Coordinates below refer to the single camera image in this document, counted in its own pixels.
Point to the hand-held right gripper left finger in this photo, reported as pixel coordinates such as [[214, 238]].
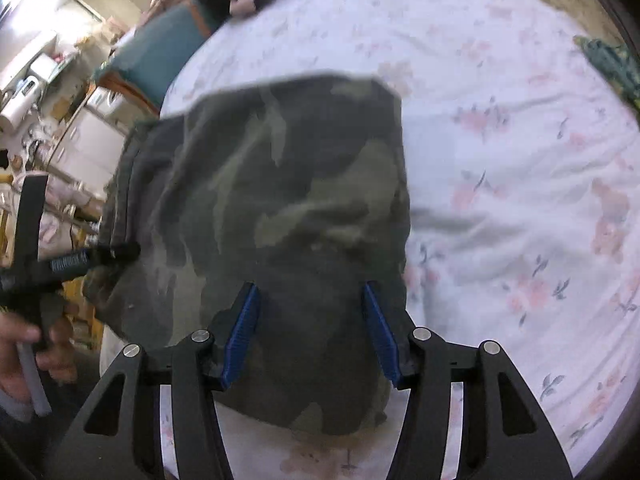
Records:
[[242, 330]]

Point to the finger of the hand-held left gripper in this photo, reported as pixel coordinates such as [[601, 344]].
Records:
[[95, 260]]

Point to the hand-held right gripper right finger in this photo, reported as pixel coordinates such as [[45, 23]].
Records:
[[382, 335]]

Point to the camouflage pants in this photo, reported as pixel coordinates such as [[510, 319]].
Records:
[[280, 185]]

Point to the person's left hand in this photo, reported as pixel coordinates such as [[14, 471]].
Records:
[[15, 360]]

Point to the white side table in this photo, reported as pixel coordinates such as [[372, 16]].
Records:
[[95, 135]]

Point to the white water heater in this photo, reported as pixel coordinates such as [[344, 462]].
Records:
[[19, 105]]

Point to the floral bed sheet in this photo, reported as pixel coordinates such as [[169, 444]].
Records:
[[500, 135]]

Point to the green patterned cloth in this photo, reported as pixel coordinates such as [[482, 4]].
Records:
[[605, 60]]

